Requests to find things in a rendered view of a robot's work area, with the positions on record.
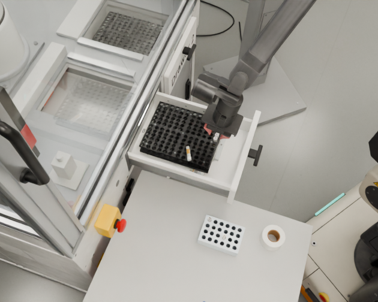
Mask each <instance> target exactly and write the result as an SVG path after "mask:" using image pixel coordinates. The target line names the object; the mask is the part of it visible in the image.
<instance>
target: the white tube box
mask: <svg viewBox="0 0 378 302"><path fill-rule="evenodd" d="M209 217H211V218H212V221H211V222H208V218H209ZM244 231H245V227H243V226H239V225H236V224H233V223H230V222H227V221H224V220H222V219H219V218H215V217H213V216H210V215H206V218H205V220H204V223H203V226H202V229H201V232H200V234H199V238H198V240H197V243H198V244H201V245H204V246H207V247H210V248H212V249H215V250H219V251H220V252H224V253H227V254H229V255H232V256H235V257H236V256H237V254H238V252H239V248H240V245H241V241H242V238H243V235H244ZM223 235H226V239H225V240H223V239H222V236H223Z"/></svg>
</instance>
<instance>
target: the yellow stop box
mask: <svg viewBox="0 0 378 302"><path fill-rule="evenodd" d="M121 218H122V217H121V213H120V211H119V209H118V208H117V207H114V206H111V205H108V204H104V206H103V208H102V209H101V212H100V214H99V216H98V218H97V220H96V222H95V225H94V227H95V229H96V230H97V232H98V233H99V234H101V235H103V236H106V237H109V238H112V237H113V235H114V233H115V231H116V229H117V228H116V224H117V223H118V221H120V220H121Z"/></svg>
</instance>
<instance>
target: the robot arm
mask: <svg viewBox="0 0 378 302"><path fill-rule="evenodd" d="M316 1H317V0H284V2H283V3H282V4H281V5H280V7H279V8H278V10H277V11H276V12H275V14H274V15H273V16H272V18H271V19H270V21H269V22H268V23H267V25H266V26H265V27H264V28H263V30H262V31H261V33H260V34H259V35H258V37H257V38H256V39H255V41H254V42H253V44H252V45H251V46H250V47H249V49H248V50H247V51H246V53H245V54H244V55H243V57H242V58H241V59H240V60H239V62H238V63H237V64H236V66H235V67H234V69H233V70H232V71H231V73H230V75H229V79H226V78H224V77H222V76H221V77H220V76H219V75H216V74H213V73H210V72H209V71H204V72H202V73H201V74H200V75H199V76H198V78H197V80H196V82H195V84H194V86H193V88H192V91H191V95H192V96H194V97H196V98H198V99H200V100H202V101H204V102H206V103H208V107H207V109H206V111H205V114H204V115H203V117H202V121H201V122H202V123H203V122H204V123H205V125H204V129H205V130H206V131H207V132H208V134H209V135H210V134H211V132H212V131H214V132H217V133H219V134H221V137H220V140H221V139H229V138H230V137H231V135H234V137H235V136H236V135H237V133H238V131H239V128H240V126H241V123H242V120H243V118H244V117H243V116H242V115H240V114H238V111H239V109H240V107H241V105H242V102H243V100H244V97H243V95H242V93H243V91H244V90H246V89H248V88H249V87H250V86H251V85H252V84H253V82H254V81H255V79H256V78H257V77H258V76H259V74H260V73H261V71H262V70H263V69H264V67H265V66H266V65H267V64H268V62H269V61H270V60H271V58H272V57H273V55H275V53H276V52H277V50H278V49H279V48H280V47H281V45H282V44H283V43H284V42H285V40H286V39H287V38H288V36H289V35H290V34H291V33H292V31H293V30H294V29H295V28H296V26H297V25H298V23H299V22H300V21H301V20H302V18H303V17H304V16H305V15H306V13H307V12H308V11H309V9H310V8H311V7H312V6H313V4H314V3H315V2H316ZM218 97H219V98H220V99H219V100H218V103H217V105H216V104H214V103H213V102H216V100H217V98H218Z"/></svg>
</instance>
